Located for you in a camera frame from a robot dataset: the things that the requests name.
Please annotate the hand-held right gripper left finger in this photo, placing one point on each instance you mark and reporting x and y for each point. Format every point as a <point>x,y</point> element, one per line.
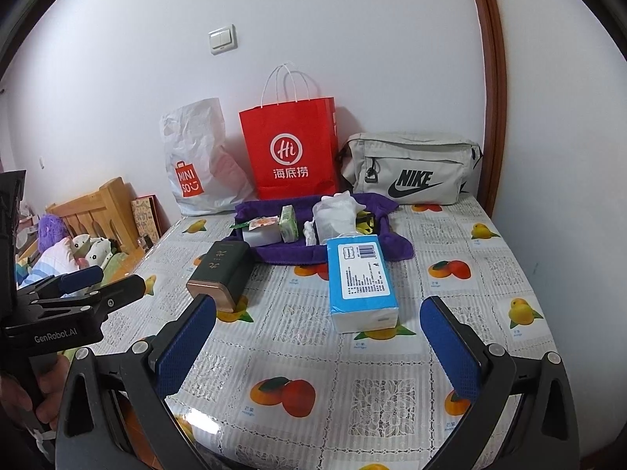
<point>186,347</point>

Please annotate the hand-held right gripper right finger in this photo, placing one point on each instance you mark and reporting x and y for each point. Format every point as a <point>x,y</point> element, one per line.
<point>450,352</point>

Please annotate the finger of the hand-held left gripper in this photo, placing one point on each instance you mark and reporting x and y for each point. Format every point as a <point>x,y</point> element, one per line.
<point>117,293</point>
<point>78,276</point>

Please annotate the white sponge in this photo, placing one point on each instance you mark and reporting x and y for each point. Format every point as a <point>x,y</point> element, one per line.
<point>259,239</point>

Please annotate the orange print clear packet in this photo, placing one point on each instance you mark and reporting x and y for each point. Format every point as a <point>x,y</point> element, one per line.
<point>262,224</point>

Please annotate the purple towel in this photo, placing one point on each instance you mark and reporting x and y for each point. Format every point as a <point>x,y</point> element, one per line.
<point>303,254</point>

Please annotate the yellow and black sock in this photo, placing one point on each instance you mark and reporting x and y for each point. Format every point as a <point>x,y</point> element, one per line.
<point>365,225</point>

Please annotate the small green tissue packet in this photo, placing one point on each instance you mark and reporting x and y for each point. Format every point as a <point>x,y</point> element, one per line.
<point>289,225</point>

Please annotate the clear plastic bag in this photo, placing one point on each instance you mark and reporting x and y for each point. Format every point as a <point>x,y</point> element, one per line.
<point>333,227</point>

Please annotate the person's left hand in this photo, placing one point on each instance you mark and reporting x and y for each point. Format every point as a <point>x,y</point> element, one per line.
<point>51,387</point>

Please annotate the white spotted plush toy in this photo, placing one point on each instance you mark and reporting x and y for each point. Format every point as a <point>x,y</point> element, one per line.
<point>95,252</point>

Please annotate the green blanket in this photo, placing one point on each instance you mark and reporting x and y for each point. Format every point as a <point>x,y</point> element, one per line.
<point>122,262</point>

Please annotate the striped pillow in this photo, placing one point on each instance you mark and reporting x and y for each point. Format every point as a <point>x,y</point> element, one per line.
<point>49,262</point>

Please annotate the purple plush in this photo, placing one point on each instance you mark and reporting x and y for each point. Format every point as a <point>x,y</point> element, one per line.
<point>51,230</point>

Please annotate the small dark object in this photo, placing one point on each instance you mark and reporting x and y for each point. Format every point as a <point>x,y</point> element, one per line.
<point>143,241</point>

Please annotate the wooden bed headboard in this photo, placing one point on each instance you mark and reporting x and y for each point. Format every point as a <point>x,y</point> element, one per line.
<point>93,205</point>

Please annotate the patterned brown box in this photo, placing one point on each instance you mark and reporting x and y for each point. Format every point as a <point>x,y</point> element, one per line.
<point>146,215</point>

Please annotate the dark green box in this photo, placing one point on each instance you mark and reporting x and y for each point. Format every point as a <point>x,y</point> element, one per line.
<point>220,269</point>

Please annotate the blue tissue pack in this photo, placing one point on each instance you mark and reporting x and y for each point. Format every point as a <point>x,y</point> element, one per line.
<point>360,279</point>

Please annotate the fruit print tablecloth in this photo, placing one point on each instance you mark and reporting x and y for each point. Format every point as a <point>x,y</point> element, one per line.
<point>318,367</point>

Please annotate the white plastic shopping bag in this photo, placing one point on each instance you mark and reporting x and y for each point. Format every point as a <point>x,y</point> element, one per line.
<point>196,147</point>

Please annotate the grey waist bag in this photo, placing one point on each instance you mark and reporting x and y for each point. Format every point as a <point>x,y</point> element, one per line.
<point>411,156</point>

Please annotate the red paper bag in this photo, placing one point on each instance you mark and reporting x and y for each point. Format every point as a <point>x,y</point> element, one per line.
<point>289,132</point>

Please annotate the white wall switch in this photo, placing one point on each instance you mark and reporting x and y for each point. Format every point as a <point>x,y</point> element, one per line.
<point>223,39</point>

